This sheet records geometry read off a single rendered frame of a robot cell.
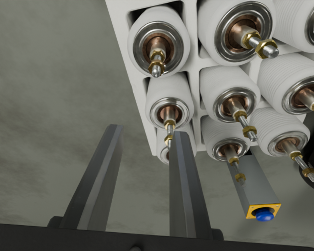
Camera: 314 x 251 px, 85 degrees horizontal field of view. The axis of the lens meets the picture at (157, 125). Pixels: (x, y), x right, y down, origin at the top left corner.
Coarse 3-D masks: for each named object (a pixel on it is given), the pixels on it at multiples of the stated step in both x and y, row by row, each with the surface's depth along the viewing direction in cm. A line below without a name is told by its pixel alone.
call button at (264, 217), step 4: (256, 212) 43; (260, 212) 41; (264, 212) 41; (268, 212) 41; (256, 216) 42; (260, 216) 41; (264, 216) 41; (268, 216) 41; (272, 216) 41; (260, 220) 42; (264, 220) 42; (268, 220) 42
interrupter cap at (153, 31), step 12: (156, 24) 23; (168, 24) 23; (144, 36) 24; (156, 36) 24; (168, 36) 24; (180, 36) 24; (144, 48) 25; (168, 48) 25; (180, 48) 25; (144, 60) 26; (168, 60) 26; (180, 60) 26; (168, 72) 27
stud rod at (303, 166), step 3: (297, 156) 33; (297, 159) 33; (300, 159) 33; (300, 162) 32; (303, 162) 32; (300, 165) 32; (303, 165) 32; (306, 165) 32; (303, 168) 32; (309, 174) 30; (312, 174) 30; (309, 177) 30; (312, 177) 30; (312, 180) 30
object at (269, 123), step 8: (256, 112) 41; (264, 112) 39; (272, 112) 38; (256, 120) 40; (264, 120) 38; (272, 120) 37; (280, 120) 36; (288, 120) 35; (296, 120) 36; (256, 128) 40; (264, 128) 37; (272, 128) 36; (280, 128) 35; (288, 128) 34; (296, 128) 34; (304, 128) 34; (264, 136) 37; (272, 136) 36; (264, 144) 37; (264, 152) 39
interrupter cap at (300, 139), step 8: (280, 136) 35; (288, 136) 35; (296, 136) 35; (304, 136) 35; (272, 144) 36; (280, 144) 37; (296, 144) 36; (304, 144) 36; (272, 152) 38; (280, 152) 38
